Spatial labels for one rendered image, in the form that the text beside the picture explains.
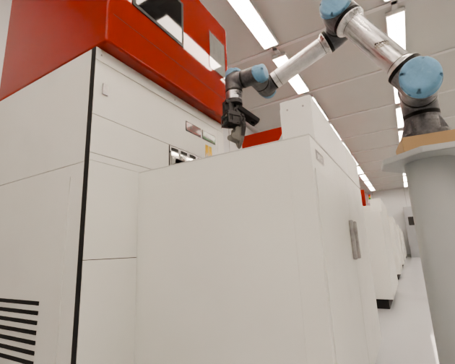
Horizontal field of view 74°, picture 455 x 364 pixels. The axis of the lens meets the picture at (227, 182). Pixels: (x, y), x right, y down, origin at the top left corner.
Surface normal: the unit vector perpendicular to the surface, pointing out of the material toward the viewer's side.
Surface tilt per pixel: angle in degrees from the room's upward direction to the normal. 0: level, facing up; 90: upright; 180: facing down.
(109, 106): 90
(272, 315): 90
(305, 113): 90
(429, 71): 99
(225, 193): 90
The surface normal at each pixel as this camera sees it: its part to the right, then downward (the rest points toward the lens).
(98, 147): 0.86, -0.15
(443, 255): -0.76, -0.11
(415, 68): -0.43, -0.04
